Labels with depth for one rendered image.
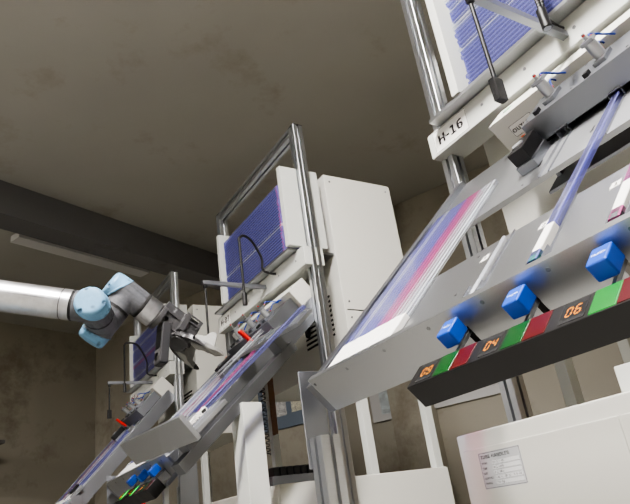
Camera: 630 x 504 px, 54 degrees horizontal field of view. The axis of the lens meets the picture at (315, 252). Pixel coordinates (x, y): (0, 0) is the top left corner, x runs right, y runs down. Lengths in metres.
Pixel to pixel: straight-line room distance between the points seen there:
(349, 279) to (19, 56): 2.11
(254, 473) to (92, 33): 2.39
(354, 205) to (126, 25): 1.53
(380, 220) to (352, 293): 0.38
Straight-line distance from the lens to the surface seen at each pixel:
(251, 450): 1.60
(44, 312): 1.58
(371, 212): 2.42
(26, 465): 6.97
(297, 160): 2.30
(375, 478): 2.06
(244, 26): 3.30
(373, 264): 2.31
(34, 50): 3.49
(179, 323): 1.73
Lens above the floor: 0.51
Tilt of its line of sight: 24 degrees up
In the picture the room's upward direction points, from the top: 8 degrees counter-clockwise
